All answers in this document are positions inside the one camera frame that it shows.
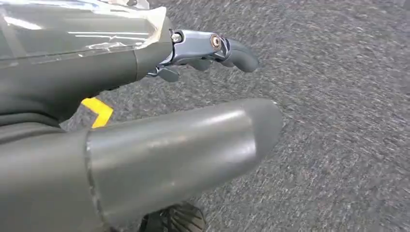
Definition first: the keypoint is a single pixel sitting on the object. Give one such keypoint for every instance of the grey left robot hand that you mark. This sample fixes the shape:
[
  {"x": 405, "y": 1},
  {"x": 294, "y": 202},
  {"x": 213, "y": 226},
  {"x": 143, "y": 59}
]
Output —
[{"x": 144, "y": 160}]

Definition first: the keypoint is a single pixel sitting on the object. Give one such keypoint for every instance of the yellow floor tape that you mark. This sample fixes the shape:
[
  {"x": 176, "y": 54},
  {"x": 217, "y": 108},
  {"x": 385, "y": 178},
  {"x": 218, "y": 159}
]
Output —
[{"x": 101, "y": 112}]

